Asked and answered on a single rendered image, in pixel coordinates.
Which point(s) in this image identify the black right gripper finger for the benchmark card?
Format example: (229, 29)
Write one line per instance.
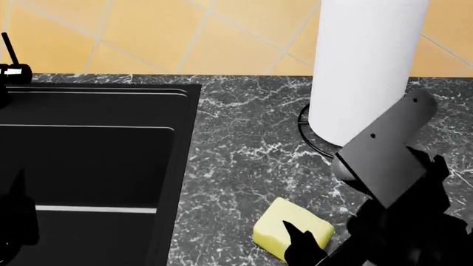
(434, 177)
(303, 246)

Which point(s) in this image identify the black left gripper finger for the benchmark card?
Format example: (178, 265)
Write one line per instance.
(20, 216)

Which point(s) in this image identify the yellow sponge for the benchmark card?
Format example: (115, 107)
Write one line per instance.
(284, 213)

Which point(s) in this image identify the black kitchen sink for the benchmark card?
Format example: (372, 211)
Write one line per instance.
(111, 155)

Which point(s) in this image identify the black paper towel holder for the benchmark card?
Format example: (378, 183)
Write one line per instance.
(306, 135)

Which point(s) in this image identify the white paper towel roll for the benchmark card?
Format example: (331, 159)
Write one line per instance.
(362, 69)

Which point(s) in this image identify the grey gripper mount plate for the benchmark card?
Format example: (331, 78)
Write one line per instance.
(384, 155)

